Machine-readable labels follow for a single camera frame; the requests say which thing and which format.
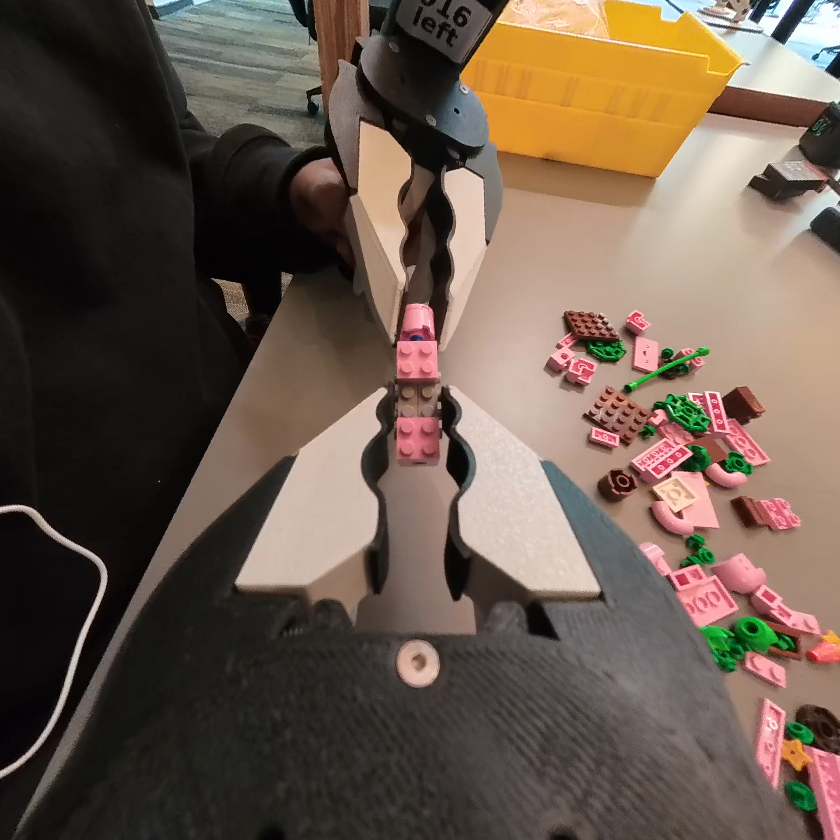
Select clear plastic bags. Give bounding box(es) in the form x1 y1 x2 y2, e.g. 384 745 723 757
505 0 657 27

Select small black adapter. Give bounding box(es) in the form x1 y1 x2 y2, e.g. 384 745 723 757
748 161 836 202

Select cardboard display stand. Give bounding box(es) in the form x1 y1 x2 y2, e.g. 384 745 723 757
696 0 769 24

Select pink round toy brick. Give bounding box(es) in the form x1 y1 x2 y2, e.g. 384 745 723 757
402 303 438 343

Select person's black jacket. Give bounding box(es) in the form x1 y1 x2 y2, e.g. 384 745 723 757
0 0 263 840

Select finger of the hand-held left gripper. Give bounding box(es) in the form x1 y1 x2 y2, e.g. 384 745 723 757
344 121 414 340
420 164 491 353

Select pile of pink toy bricks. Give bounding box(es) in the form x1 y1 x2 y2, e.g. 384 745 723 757
545 308 840 840

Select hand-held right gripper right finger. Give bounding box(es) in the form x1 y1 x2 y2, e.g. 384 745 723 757
441 386 605 627

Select yellow plastic bin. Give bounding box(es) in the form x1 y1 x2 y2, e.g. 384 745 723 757
459 0 749 178

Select thin white cable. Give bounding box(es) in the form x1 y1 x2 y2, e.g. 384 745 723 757
0 504 110 780

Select pink grey brick assembly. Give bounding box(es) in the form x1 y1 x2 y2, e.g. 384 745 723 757
394 341 445 468

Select person's left hand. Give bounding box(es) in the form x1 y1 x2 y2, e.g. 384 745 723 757
289 157 358 281

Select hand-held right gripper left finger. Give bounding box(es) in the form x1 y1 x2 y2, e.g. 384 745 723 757
234 386 395 627

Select person's left forearm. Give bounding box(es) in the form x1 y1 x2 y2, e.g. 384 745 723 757
190 123 332 277

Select wooden post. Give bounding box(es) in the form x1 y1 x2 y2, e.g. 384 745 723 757
314 0 371 116

